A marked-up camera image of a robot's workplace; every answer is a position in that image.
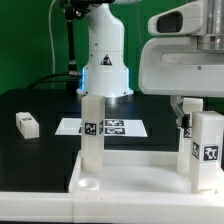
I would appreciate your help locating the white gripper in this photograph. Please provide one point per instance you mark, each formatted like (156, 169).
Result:
(175, 67)

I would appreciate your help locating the white desk top tray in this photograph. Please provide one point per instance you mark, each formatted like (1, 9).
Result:
(138, 176)

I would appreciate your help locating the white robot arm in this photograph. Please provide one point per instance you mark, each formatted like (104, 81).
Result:
(105, 73)

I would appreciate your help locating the fiducial marker sheet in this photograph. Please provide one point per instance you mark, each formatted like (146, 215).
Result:
(113, 127)

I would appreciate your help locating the white front fence bar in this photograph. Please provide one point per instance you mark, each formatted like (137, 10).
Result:
(114, 208)

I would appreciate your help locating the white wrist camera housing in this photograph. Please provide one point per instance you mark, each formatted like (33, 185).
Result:
(183, 20)

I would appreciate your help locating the black camera stand pole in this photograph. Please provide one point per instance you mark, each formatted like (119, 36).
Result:
(73, 9)

